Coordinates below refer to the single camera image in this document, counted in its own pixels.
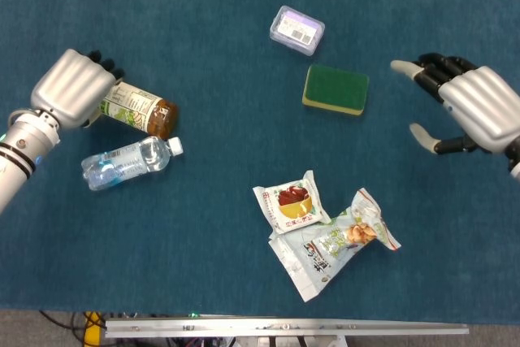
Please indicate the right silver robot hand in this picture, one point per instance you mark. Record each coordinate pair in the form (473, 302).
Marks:
(483, 107)

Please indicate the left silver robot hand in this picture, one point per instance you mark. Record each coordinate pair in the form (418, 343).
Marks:
(69, 87)

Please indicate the brown tea bottle green label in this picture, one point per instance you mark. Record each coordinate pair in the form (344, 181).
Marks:
(146, 113)

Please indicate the clear water bottle white cap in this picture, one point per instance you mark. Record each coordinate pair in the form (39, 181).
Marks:
(130, 164)

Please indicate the green and yellow sponge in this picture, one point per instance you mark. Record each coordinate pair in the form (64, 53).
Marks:
(335, 89)

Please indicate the clear plastic box with label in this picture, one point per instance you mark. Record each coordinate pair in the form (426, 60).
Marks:
(296, 30)

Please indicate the small white snack packet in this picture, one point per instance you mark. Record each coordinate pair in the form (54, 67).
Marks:
(292, 202)

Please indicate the large white snack bag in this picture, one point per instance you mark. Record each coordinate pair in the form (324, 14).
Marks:
(325, 257)

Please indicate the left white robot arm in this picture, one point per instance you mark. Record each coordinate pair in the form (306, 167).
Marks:
(20, 152)

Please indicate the blue felt table cover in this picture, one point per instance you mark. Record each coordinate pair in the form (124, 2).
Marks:
(183, 241)

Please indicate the yellow plastic part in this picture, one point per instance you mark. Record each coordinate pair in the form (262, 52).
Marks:
(92, 328)

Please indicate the aluminium rail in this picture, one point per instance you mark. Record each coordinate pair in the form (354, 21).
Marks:
(284, 327)

